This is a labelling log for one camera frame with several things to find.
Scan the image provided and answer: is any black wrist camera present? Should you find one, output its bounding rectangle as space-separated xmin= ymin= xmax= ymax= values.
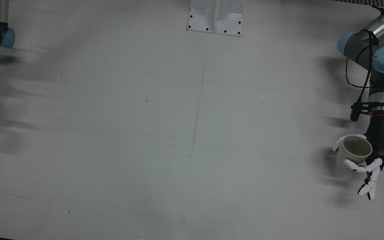
xmin=350 ymin=100 xmax=372 ymax=122

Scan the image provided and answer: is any beige paper cup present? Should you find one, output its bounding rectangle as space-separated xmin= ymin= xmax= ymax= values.
xmin=336 ymin=134 xmax=373 ymax=170

